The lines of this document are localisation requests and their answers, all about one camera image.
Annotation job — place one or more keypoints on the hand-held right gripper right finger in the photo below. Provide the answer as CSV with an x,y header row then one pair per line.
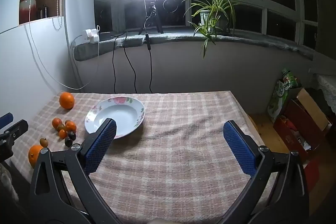
x,y
240,150

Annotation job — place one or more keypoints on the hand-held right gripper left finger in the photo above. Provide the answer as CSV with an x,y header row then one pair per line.
x,y
101,145

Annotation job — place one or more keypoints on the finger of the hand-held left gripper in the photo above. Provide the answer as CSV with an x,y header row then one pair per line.
x,y
15,129
6,119

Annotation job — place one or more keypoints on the brown longan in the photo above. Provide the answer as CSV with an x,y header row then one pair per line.
x,y
44,142

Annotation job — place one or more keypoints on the orange with stem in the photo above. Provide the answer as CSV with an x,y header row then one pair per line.
x,y
34,155

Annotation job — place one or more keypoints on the white floral plate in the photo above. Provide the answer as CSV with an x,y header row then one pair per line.
x,y
118,113

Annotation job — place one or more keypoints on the tiny oval tangerine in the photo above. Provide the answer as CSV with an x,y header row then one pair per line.
x,y
63,134

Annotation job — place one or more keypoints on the large orange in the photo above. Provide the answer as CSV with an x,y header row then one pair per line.
x,y
66,100

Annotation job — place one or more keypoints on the dark small fruit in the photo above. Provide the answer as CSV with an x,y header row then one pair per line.
x,y
68,142
72,135

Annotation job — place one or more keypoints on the small tangerine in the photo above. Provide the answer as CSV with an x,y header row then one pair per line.
x,y
71,127
56,122

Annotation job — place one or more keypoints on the brown kiwi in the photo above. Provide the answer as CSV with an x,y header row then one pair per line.
x,y
67,121
61,127

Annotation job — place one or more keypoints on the red box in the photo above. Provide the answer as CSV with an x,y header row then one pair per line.
x,y
288,132

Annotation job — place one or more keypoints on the green printed bag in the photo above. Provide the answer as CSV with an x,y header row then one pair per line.
x,y
279,94

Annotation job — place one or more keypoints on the checked pink table cloth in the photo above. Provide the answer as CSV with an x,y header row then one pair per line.
x,y
170,134

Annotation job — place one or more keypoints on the cardboard box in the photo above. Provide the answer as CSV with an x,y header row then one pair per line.
x,y
309,106

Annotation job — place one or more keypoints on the white lace cloth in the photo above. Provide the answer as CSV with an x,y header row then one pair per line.
x,y
326,87

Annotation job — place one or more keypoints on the white charger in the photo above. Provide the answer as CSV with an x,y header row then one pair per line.
x,y
95,36

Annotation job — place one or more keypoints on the black power adapter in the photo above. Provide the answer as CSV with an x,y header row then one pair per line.
x,y
105,35

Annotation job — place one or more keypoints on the dark bottle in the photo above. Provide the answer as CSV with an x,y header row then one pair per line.
x,y
43,12

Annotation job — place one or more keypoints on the red and white vase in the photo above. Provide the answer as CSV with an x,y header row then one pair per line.
x,y
27,5

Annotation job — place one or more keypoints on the spider plant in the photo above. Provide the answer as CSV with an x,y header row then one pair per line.
x,y
206,31

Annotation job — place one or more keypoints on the grey sill cloth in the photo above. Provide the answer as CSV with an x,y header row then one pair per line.
x,y
183,39

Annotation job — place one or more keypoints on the plant pot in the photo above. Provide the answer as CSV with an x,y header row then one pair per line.
x,y
204,18

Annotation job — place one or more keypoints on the black tripod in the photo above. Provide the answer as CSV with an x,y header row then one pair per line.
x,y
152,7

